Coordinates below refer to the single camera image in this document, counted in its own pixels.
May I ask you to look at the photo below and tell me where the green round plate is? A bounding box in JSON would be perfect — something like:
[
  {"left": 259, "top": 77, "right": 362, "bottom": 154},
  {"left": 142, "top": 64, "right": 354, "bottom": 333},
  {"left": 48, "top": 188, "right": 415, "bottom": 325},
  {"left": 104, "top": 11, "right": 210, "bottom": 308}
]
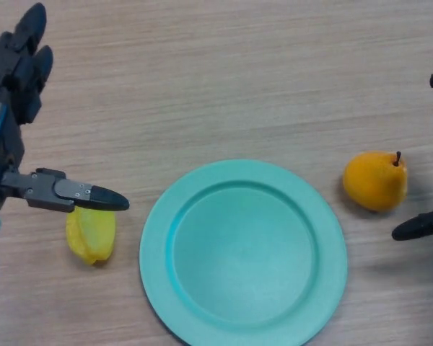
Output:
[{"left": 139, "top": 159, "right": 349, "bottom": 346}]

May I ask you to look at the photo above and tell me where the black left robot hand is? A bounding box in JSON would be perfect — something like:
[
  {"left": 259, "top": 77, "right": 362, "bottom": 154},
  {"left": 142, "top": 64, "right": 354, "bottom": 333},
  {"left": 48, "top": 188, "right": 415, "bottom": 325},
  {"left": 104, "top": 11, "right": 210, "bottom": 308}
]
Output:
[{"left": 0, "top": 2, "right": 130, "bottom": 214}]

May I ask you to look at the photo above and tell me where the yellow green starfruit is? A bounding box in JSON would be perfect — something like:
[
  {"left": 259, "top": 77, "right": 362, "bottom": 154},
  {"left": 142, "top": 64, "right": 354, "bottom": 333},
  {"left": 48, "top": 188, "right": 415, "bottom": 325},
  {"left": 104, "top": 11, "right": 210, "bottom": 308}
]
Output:
[{"left": 65, "top": 207, "right": 117, "bottom": 267}]

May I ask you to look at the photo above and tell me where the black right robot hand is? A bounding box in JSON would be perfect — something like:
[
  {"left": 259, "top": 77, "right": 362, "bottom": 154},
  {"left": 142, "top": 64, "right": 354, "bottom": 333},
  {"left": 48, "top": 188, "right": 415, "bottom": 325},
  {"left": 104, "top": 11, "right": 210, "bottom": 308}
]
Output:
[{"left": 391, "top": 74, "right": 433, "bottom": 242}]

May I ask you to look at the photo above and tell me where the yellow orange pear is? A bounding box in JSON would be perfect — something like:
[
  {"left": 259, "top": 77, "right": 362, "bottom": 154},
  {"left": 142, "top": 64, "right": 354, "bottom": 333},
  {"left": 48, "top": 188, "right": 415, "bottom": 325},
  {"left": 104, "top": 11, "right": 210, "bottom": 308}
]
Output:
[{"left": 342, "top": 150, "right": 408, "bottom": 213}]

